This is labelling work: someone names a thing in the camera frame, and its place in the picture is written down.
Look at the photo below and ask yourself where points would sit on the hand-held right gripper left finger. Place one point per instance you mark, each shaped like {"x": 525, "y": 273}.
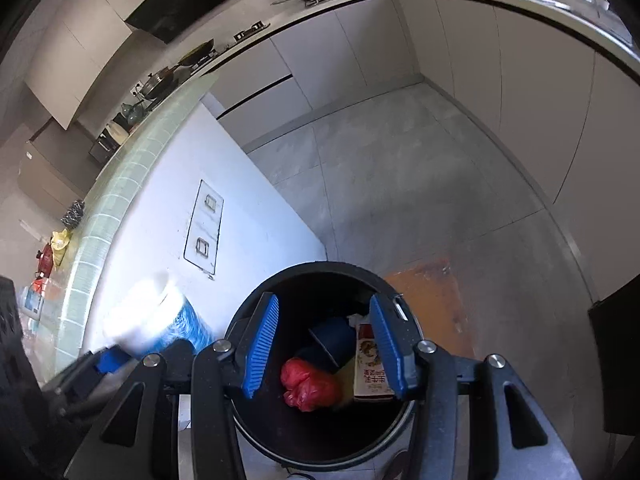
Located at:
{"x": 260, "y": 345}

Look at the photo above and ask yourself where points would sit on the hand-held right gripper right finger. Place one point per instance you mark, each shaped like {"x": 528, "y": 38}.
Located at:
{"x": 387, "y": 345}

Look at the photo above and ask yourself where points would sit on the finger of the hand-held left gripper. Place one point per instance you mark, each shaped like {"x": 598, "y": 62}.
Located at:
{"x": 114, "y": 360}

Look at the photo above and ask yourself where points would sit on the white red drink carton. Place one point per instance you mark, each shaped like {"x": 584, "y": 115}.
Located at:
{"x": 367, "y": 365}

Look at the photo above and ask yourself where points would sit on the blue paper bowl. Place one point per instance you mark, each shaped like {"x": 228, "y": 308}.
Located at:
{"x": 150, "y": 315}

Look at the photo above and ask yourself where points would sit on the yellow sponge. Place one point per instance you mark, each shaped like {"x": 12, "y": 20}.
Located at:
{"x": 346, "y": 385}

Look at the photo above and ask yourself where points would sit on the red plastic bag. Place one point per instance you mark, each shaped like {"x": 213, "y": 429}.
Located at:
{"x": 307, "y": 385}

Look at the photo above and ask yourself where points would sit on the black trash bin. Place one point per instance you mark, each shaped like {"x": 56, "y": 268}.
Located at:
{"x": 310, "y": 435}

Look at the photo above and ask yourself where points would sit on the white blue packet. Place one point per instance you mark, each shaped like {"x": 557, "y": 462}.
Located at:
{"x": 35, "y": 300}

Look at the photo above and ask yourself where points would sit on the red packet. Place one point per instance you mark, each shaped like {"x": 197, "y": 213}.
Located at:
{"x": 45, "y": 258}

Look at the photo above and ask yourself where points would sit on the yellow plastic bag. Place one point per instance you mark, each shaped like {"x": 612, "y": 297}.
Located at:
{"x": 62, "y": 247}

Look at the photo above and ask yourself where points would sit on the white kitchen island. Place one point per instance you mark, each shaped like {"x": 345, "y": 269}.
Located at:
{"x": 240, "y": 220}

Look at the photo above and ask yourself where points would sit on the island socket panel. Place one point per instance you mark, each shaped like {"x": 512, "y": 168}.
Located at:
{"x": 204, "y": 227}

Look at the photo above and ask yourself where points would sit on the silver metal scourer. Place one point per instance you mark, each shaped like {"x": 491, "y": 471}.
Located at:
{"x": 73, "y": 214}

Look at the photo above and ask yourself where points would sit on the dark chair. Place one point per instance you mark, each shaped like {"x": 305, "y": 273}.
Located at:
{"x": 617, "y": 360}

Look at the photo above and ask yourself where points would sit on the steel pot with lid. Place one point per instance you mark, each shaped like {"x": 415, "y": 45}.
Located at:
{"x": 156, "y": 82}

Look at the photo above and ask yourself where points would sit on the grey kitchen counter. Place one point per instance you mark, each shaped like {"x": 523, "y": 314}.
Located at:
{"x": 450, "y": 60}

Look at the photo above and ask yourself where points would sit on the white upper cabinet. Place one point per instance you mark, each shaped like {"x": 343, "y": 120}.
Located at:
{"x": 75, "y": 70}

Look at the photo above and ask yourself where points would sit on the black wok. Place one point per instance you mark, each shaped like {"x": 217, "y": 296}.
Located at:
{"x": 197, "y": 52}

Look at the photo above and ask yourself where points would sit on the black gas stove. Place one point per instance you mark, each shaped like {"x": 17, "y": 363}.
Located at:
{"x": 251, "y": 30}

